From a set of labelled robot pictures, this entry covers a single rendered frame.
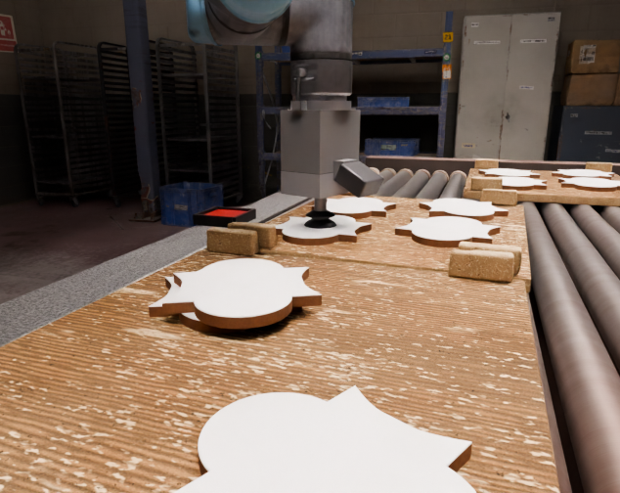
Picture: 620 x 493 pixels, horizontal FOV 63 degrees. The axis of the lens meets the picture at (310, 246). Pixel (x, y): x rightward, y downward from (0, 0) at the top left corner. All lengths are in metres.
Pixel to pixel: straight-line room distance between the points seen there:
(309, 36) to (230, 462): 0.48
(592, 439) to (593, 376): 0.07
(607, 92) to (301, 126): 4.87
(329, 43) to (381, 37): 5.08
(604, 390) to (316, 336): 0.19
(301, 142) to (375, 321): 0.29
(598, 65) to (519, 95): 0.70
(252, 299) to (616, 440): 0.24
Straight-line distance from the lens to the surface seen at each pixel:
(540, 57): 5.14
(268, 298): 0.38
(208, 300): 0.39
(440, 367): 0.34
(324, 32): 0.62
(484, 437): 0.28
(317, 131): 0.60
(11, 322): 0.51
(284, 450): 0.24
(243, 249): 0.56
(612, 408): 0.37
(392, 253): 0.57
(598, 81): 5.38
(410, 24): 5.68
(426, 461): 0.24
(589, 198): 1.07
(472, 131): 5.07
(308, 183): 0.61
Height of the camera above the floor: 1.09
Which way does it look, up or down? 15 degrees down
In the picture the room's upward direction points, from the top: straight up
